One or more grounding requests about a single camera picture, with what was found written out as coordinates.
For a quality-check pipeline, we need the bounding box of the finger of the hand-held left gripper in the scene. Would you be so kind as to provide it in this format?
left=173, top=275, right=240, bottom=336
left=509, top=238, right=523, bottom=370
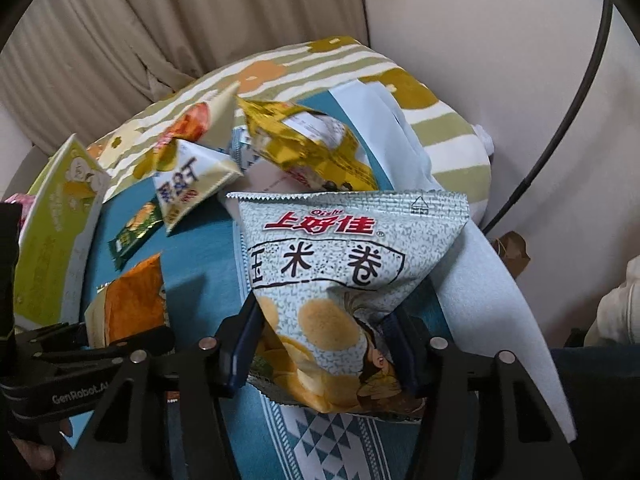
left=14, top=321, right=91, bottom=350
left=35, top=327, right=177, bottom=367

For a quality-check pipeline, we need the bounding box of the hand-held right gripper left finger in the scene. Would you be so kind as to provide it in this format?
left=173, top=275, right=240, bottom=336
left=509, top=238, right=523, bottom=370
left=70, top=300, right=266, bottom=480

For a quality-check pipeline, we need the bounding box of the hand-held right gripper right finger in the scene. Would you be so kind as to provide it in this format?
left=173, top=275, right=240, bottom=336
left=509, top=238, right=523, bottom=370
left=382, top=310, right=583, bottom=480

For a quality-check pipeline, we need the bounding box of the green cardboard box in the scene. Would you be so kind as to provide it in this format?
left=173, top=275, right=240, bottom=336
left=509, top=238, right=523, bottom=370
left=12, top=134, right=112, bottom=327

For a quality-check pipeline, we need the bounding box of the grey speckled snack packet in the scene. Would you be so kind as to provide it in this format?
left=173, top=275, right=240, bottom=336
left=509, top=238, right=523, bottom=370
left=225, top=189, right=471, bottom=423

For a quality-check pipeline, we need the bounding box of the person's left hand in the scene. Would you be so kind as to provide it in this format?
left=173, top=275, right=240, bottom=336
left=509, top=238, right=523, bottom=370
left=14, top=417, right=74, bottom=472

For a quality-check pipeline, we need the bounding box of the blue patterned tablecloth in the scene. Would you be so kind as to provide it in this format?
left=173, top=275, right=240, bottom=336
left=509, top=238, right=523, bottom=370
left=80, top=90, right=501, bottom=480

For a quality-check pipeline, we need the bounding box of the white foam sheet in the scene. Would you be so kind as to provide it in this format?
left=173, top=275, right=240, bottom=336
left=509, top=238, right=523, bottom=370
left=327, top=79, right=576, bottom=439

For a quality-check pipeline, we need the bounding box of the small green snack packet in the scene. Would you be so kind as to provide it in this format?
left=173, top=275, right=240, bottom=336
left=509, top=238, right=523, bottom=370
left=109, top=200, right=166, bottom=268

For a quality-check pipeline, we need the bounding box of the pink snack packet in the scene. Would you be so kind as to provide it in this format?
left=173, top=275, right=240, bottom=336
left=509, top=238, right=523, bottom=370
left=0, top=192, right=36, bottom=222

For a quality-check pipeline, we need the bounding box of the brown crumpled paper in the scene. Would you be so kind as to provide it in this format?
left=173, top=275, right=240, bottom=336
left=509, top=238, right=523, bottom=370
left=492, top=231, right=532, bottom=277

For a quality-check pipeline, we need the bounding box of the orange and white snack packet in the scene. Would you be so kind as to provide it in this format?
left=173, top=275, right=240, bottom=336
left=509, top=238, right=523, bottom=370
left=152, top=82, right=246, bottom=237

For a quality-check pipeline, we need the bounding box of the light blue snack packet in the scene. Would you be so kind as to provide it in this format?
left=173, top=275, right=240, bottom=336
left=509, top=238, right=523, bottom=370
left=229, top=127, right=262, bottom=171

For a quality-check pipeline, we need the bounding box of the dark cloth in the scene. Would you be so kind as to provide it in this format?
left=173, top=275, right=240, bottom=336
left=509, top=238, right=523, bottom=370
left=550, top=345, right=640, bottom=480

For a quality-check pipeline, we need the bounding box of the gold snack packet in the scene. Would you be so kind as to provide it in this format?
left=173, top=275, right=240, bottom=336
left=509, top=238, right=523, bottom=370
left=237, top=97, right=378, bottom=193

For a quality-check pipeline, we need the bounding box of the white garment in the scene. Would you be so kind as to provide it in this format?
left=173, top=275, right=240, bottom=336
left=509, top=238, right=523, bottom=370
left=584, top=255, right=640, bottom=348

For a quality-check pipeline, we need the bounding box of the floral striped blanket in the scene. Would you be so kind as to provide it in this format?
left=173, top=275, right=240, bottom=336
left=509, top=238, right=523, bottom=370
left=87, top=35, right=496, bottom=226

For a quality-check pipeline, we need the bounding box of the black curved stand tube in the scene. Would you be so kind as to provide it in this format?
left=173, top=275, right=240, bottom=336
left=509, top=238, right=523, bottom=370
left=482, top=0, right=615, bottom=233

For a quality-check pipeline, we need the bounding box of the beige curtain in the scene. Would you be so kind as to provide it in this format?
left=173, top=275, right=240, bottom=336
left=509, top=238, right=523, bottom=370
left=0, top=0, right=372, bottom=150

